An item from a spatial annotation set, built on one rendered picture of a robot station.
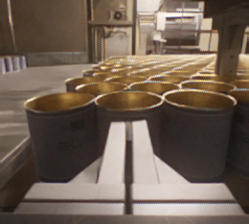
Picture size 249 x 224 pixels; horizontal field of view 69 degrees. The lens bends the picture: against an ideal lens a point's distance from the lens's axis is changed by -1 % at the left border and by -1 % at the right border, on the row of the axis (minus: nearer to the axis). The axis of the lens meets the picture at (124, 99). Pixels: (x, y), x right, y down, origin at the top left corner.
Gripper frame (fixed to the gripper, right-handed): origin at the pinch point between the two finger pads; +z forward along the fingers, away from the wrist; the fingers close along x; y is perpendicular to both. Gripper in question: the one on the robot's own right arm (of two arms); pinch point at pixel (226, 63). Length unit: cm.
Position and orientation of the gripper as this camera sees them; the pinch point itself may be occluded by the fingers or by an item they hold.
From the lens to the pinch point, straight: 36.8
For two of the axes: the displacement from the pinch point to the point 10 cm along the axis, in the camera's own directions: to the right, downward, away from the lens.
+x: -0.1, 2.7, -9.6
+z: 0.2, 9.6, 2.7
